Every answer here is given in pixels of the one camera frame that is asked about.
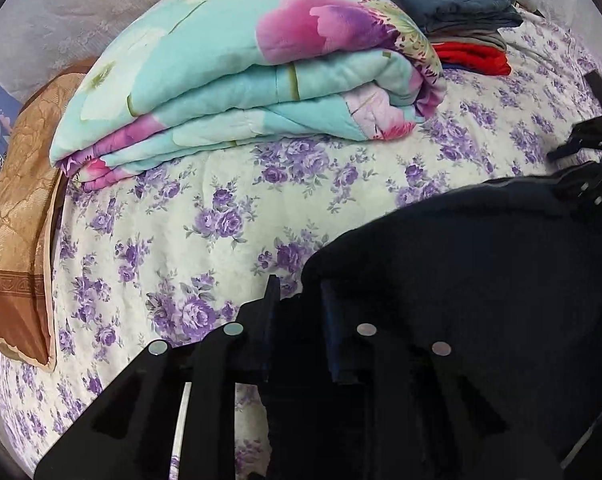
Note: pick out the teal pink floral folded quilt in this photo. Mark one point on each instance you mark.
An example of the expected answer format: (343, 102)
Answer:
(216, 60)

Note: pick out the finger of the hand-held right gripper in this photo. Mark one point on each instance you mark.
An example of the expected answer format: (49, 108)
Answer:
(583, 137)
(593, 185)

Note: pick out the dark navy pants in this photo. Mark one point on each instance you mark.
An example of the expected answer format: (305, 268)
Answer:
(456, 240)

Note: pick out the folded grey garment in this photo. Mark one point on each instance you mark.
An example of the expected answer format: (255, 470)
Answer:
(473, 37)

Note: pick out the folded blue garment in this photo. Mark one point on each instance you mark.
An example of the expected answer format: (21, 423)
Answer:
(456, 66)

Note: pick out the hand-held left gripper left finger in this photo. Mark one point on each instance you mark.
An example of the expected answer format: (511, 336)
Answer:
(270, 325)

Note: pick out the brown gold pillow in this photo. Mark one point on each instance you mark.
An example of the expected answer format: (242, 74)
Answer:
(21, 200)

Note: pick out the purple floral bed sheet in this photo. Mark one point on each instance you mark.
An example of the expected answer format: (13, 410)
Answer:
(181, 240)

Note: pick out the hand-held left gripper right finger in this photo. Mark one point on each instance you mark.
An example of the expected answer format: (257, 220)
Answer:
(337, 332)

